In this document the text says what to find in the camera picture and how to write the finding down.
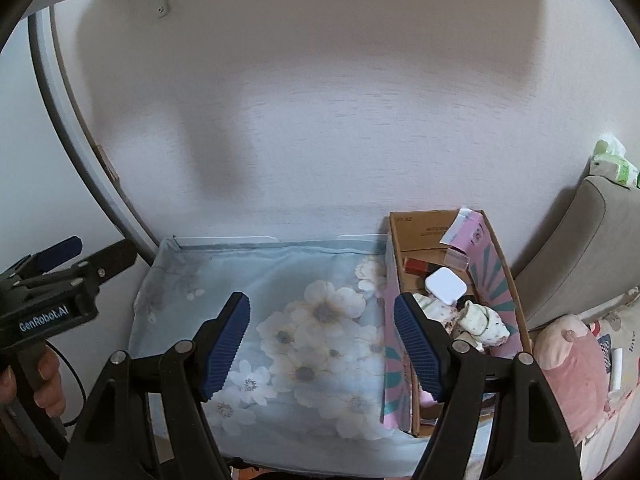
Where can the left hand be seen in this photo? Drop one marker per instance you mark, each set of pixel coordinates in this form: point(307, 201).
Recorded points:
point(50, 396)

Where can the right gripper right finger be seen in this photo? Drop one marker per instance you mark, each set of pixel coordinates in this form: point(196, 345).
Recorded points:
point(529, 438)

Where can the white square case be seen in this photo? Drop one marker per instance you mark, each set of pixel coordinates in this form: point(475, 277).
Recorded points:
point(445, 286)

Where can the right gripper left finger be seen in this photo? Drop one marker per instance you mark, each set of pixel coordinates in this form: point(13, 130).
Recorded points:
point(114, 438)

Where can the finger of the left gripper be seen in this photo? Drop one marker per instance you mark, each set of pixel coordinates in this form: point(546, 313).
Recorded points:
point(107, 263)
point(60, 253)

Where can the red black lipstick box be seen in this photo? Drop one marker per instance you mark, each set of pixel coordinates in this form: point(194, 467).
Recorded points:
point(422, 268)

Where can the pink pig plush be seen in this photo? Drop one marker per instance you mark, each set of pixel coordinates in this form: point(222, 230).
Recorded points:
point(573, 364)

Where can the grey door frame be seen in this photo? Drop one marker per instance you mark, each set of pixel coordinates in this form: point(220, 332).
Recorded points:
point(68, 124)

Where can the cardboard storage box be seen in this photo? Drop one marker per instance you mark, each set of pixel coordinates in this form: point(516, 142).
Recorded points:
point(451, 262)

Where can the floral blue table cloth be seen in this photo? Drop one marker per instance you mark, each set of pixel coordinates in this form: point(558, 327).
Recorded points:
point(305, 389)

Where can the green white tissue pack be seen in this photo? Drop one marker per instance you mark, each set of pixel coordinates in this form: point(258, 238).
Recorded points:
point(608, 160)

